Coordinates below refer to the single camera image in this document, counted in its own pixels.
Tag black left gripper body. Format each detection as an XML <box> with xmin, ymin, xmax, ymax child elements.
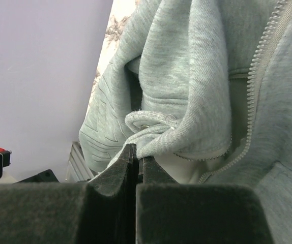
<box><xmin>18</xmin><ymin>169</ymin><xmax>59</xmax><ymax>183</ymax></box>

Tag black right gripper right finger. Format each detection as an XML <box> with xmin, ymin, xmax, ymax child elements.
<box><xmin>136</xmin><ymin>157</ymin><xmax>273</xmax><ymax>243</ymax></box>

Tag grey zip-up jacket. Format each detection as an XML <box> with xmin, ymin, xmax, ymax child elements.
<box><xmin>79</xmin><ymin>1</ymin><xmax>292</xmax><ymax>243</ymax></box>

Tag aluminium frame rail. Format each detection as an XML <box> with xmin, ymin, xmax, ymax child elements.
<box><xmin>65</xmin><ymin>142</ymin><xmax>94</xmax><ymax>182</ymax></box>

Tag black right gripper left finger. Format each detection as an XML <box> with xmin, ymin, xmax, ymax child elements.
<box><xmin>0</xmin><ymin>144</ymin><xmax>136</xmax><ymax>243</ymax></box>

